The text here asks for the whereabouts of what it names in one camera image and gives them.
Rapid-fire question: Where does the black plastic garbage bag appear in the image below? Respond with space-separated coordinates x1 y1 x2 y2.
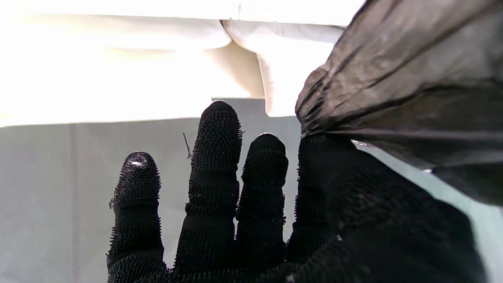
296 0 503 207

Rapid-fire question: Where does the beige sofa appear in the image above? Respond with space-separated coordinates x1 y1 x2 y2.
0 12 266 127

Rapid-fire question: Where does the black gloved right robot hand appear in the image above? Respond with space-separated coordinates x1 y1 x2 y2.
106 101 488 283

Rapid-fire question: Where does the long white sofa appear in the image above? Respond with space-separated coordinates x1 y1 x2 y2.
222 18 346 53

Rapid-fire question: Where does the white sofa back cushion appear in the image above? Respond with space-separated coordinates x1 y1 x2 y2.
257 41 334 117

